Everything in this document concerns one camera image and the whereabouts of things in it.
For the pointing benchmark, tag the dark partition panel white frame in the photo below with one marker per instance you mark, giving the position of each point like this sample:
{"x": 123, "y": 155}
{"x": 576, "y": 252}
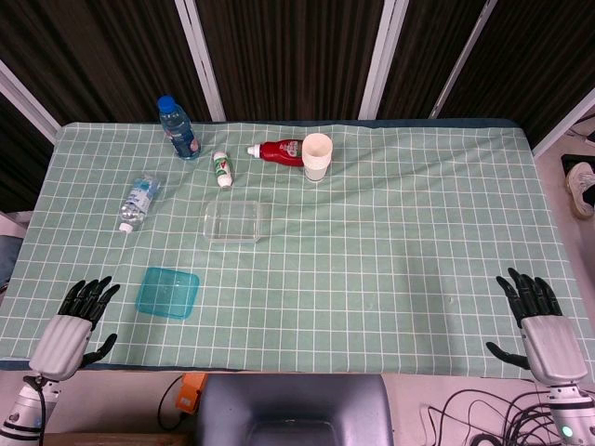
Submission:
{"x": 93, "y": 56}
{"x": 534, "y": 56}
{"x": 418, "y": 56}
{"x": 288, "y": 56}
{"x": 18, "y": 153}

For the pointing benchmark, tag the right black grey robot hand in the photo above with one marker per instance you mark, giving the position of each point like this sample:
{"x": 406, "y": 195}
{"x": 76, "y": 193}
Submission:
{"x": 553, "y": 344}

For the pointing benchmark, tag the flat black object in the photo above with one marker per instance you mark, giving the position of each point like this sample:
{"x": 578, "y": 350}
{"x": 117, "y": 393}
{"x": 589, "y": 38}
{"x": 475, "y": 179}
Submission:
{"x": 574, "y": 162}

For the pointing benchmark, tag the teal container lid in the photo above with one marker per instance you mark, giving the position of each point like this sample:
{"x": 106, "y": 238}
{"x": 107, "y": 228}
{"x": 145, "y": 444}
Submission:
{"x": 167, "y": 292}

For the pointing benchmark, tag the small white green bottle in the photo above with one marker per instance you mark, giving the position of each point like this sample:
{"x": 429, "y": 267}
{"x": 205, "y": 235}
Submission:
{"x": 223, "y": 169}

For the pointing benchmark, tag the clear plastic container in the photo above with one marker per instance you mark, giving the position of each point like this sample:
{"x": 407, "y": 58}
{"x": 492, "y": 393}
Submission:
{"x": 232, "y": 222}

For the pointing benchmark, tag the clear white-capped water bottle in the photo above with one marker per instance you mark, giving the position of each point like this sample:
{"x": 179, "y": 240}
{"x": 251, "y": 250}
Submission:
{"x": 138, "y": 200}

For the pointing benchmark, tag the orange box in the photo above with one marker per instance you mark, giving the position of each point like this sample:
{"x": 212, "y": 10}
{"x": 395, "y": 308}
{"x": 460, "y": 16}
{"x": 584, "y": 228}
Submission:
{"x": 188, "y": 399}

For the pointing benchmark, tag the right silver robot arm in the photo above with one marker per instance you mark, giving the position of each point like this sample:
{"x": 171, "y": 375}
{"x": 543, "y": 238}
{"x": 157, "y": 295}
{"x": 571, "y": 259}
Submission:
{"x": 569, "y": 413}

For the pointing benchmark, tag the white sneaker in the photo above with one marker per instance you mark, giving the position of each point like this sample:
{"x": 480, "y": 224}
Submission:
{"x": 582, "y": 190}

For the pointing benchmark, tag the left black grey robot hand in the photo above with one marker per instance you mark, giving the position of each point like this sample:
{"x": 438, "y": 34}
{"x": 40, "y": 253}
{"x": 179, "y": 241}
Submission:
{"x": 60, "y": 346}

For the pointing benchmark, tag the green checked tablecloth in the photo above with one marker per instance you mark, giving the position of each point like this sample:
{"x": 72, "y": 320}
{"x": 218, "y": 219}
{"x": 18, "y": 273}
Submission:
{"x": 372, "y": 279}

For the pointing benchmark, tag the red ketchup bottle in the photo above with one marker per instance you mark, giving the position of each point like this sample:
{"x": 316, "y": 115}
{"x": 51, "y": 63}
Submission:
{"x": 279, "y": 152}

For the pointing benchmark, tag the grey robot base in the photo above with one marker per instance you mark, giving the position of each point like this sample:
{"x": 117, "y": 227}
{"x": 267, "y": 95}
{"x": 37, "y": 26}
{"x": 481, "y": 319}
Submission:
{"x": 297, "y": 399}

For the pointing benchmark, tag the blue-capped drink bottle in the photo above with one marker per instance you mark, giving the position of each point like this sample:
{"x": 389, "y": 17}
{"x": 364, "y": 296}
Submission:
{"x": 180, "y": 130}

